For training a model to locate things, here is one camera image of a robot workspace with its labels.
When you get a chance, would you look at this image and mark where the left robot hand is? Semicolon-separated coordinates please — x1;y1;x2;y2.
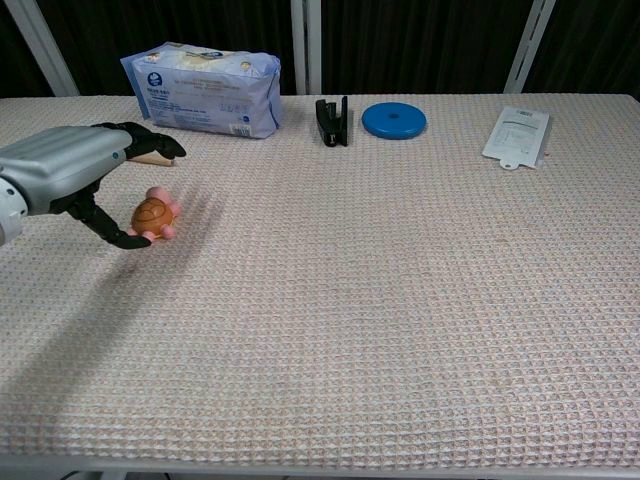
0;121;188;251

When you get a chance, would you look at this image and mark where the orange toy turtle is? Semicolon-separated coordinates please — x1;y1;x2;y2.
125;185;183;240

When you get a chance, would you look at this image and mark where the wooden pencil with red end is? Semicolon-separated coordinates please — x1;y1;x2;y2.
124;152;177;168

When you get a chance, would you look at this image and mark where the pale blue tissue pack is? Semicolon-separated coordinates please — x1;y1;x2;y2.
119;41;283;140

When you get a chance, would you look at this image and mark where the black stapler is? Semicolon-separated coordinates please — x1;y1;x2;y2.
314;95;350;148

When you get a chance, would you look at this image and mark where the beige waffle-weave tablecloth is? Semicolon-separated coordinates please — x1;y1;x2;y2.
0;92;640;470

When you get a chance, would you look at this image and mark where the blue round disc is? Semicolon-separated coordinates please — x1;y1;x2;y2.
361;101;429;140

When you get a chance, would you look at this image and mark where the grey white packaging card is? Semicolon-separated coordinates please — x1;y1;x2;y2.
481;105;553;172

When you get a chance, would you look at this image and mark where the white metal frame post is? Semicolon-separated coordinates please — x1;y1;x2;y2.
290;0;323;96
0;0;80;97
502;0;557;95

